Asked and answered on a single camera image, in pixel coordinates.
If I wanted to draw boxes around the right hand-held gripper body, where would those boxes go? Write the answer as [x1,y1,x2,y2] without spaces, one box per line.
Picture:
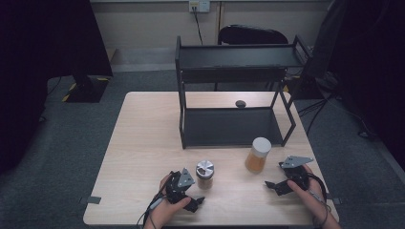
[278,156,314,192]

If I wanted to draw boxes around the black metal two-tier shelf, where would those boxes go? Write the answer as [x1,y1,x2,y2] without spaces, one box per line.
[175,33,314,150]

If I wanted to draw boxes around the black power cable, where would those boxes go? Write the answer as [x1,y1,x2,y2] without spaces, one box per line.
[191,5,204,46]

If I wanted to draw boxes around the white wall socket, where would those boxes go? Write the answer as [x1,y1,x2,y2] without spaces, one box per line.
[188,0,211,13]

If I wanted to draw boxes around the right hand-held gripper cable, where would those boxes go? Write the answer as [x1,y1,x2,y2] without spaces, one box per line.
[306,173,332,225]

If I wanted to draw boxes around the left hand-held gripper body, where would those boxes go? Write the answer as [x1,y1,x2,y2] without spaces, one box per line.
[164,167,196,205]

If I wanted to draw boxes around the person's right hand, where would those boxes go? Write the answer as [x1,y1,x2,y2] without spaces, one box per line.
[287,164,332,220]

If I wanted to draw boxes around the white-lid jar orange contents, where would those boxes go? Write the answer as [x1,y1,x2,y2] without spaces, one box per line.
[244,136,272,175]

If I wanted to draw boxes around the black floor cables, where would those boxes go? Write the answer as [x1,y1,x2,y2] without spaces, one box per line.
[297,92,372,138]

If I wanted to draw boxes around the silver-lid glass spice jar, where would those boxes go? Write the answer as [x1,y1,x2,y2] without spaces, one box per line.
[195,159,215,191]

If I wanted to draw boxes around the hand-held gripper cable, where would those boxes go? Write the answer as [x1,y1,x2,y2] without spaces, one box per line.
[137,173,176,229]
[306,173,332,225]

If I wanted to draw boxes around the person's left hand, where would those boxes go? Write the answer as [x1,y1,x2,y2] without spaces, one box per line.
[147,174,192,228]

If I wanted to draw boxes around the grey tape piece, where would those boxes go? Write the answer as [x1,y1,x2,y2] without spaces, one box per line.
[79,196,102,205]
[326,194,343,205]

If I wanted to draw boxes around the left hand-held gripper cable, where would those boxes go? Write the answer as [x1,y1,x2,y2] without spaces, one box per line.
[137,173,176,229]

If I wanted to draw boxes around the black chair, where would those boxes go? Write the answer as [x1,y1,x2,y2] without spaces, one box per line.
[213,24,289,92]

